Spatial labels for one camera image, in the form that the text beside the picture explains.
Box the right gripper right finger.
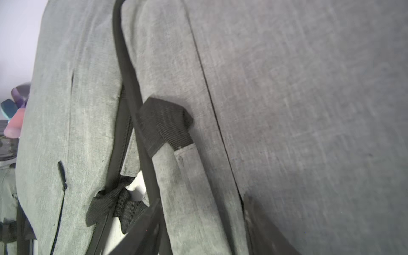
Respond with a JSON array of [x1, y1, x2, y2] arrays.
[[243, 194, 300, 255]]

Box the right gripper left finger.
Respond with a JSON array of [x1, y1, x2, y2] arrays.
[[109, 199, 163, 255]]

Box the grey laptop bag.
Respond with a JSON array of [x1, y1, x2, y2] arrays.
[[123, 1, 408, 255], [1, 163, 37, 255], [15, 0, 150, 255]]

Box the dark glass vase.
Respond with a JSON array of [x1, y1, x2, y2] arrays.
[[1, 120, 19, 162]]

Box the light blue toy shovel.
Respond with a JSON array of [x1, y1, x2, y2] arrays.
[[1, 99, 19, 121]]

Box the purple toy shovel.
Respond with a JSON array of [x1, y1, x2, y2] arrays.
[[4, 82, 31, 139]]

